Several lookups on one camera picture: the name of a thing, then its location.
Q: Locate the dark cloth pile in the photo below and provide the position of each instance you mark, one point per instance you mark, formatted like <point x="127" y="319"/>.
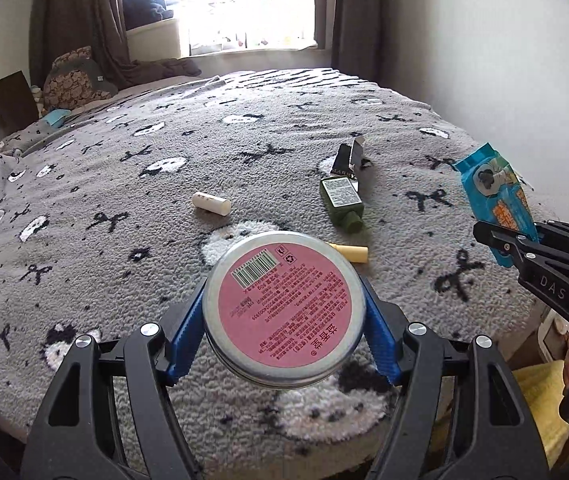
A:
<point x="147" y="7"/>

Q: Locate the yellow fluffy mat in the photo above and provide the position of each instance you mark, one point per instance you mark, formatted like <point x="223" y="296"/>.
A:
<point x="539" y="410"/>

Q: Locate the round tin with pink label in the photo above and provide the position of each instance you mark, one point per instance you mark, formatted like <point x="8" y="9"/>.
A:
<point x="284" y="310"/>

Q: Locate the pale yellow tube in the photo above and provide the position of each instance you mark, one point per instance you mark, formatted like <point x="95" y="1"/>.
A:
<point x="348" y="253"/>

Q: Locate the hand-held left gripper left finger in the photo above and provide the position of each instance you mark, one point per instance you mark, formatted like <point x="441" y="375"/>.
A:
<point x="184" y="345"/>

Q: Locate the window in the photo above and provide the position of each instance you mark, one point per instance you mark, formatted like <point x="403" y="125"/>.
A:
<point x="244" y="0"/>

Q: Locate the brown patterned pillow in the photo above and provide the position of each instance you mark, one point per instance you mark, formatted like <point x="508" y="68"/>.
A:
<point x="77" y="80"/>

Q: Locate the small white tube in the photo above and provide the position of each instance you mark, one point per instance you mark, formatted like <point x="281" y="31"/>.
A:
<point x="211" y="204"/>

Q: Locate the teal flat packet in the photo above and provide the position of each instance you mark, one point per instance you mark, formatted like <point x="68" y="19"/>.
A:
<point x="58" y="118"/>

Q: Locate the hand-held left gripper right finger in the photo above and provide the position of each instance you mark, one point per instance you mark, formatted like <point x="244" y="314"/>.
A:
<point x="382" y="340"/>

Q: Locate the black open carton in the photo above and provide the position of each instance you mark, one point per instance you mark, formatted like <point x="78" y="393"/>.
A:
<point x="347" y="162"/>

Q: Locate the green bottle with white label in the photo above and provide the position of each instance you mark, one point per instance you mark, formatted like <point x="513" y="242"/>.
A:
<point x="342" y="202"/>

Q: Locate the brown crumpled cloth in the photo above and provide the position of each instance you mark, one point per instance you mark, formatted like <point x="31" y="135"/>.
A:
<point x="169" y="67"/>

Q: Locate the grey printed fleece blanket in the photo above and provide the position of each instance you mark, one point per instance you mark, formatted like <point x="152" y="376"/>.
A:
<point x="114" y="270"/>

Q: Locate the blue wet wipe packet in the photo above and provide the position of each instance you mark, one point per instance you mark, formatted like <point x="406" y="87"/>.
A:
<point x="499" y="195"/>

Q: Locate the dark brown curtain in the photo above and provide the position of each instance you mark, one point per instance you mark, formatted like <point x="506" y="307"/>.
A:
<point x="99" y="15"/>
<point x="352" y="15"/>

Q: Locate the white storage box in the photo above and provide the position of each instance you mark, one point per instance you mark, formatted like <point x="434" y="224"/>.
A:
<point x="154" y="40"/>

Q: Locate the striped plush toy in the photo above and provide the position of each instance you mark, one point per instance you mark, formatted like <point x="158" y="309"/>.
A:
<point x="38" y="100"/>

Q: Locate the white plastic box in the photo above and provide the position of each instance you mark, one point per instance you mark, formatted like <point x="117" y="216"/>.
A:
<point x="554" y="337"/>

